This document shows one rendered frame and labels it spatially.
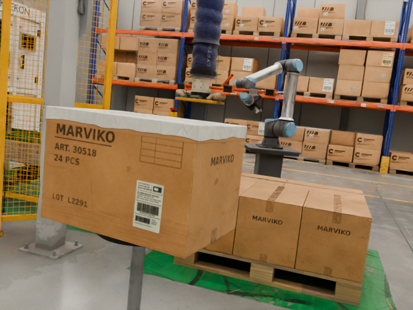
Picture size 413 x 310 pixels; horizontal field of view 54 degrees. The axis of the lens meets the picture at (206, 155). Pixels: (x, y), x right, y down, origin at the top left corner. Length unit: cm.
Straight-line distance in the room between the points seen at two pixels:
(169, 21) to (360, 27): 485
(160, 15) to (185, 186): 1057
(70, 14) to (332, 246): 218
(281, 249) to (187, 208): 150
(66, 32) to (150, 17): 901
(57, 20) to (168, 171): 181
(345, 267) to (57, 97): 207
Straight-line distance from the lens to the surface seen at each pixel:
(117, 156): 132
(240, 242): 267
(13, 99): 319
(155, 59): 1147
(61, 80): 278
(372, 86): 1041
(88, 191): 141
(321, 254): 262
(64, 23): 281
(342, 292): 269
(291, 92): 392
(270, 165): 401
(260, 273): 270
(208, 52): 341
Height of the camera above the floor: 107
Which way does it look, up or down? 7 degrees down
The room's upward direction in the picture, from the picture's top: 6 degrees clockwise
